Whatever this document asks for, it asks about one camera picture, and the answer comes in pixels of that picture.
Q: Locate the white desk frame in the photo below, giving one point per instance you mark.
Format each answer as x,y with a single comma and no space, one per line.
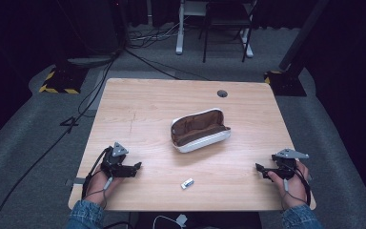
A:
180,38

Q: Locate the small white USB stick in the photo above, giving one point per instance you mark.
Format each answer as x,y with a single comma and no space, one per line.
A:
187,183

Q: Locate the black stand base striped edge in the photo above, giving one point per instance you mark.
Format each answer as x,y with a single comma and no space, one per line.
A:
286,83
62,81

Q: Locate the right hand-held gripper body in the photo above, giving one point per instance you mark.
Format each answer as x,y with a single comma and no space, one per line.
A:
286,163

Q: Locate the white open pencil case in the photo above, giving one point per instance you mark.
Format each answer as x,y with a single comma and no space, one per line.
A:
200,130

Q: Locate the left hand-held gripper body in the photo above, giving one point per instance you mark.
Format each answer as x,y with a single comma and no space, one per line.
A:
116,160

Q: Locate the person's right hand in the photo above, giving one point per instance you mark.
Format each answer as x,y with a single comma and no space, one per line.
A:
294,189

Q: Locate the black chair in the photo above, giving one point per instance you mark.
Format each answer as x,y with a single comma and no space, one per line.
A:
227,19

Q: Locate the person's left hand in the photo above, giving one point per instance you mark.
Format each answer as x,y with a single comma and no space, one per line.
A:
98,187

